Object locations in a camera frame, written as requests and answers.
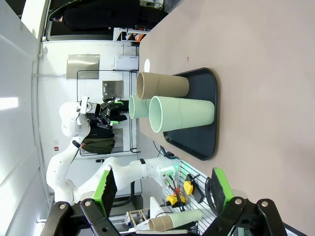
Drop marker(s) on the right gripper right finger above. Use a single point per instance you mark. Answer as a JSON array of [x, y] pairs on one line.
[[219, 191]]

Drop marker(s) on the black plastic tray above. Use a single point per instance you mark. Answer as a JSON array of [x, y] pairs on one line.
[[197, 145]]

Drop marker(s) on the large metal wall plate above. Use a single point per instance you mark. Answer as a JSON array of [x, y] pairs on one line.
[[82, 66]]

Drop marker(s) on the grey slatted panel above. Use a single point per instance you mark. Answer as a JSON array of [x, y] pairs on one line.
[[192, 206]]

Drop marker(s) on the white shelf unit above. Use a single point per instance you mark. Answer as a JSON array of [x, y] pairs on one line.
[[115, 33]]

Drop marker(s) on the brown plastic cup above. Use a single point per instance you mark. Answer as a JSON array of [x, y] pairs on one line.
[[160, 222], [167, 86]]

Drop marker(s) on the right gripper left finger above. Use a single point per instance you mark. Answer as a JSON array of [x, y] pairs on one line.
[[108, 194]]

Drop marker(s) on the yellow enabling pendant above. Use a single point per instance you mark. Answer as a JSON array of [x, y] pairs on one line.
[[189, 188]]

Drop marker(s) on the white wall box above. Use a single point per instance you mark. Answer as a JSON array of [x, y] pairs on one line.
[[126, 62]]

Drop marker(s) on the black clothes rack frame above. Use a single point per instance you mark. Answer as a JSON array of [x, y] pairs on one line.
[[98, 70]]

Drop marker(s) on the black hanging jacket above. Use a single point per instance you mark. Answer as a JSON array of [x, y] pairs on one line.
[[101, 132]]

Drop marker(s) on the black power adapter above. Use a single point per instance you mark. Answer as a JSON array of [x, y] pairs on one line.
[[198, 194]]

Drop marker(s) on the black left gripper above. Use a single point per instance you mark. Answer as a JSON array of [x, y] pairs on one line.
[[97, 111]]

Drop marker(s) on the small metal wall plate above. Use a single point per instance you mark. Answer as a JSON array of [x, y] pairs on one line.
[[113, 88]]

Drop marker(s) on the yellow emergency stop box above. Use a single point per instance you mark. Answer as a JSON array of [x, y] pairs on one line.
[[172, 199]]

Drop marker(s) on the olive hanging jacket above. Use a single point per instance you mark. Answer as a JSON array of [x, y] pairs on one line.
[[98, 146]]

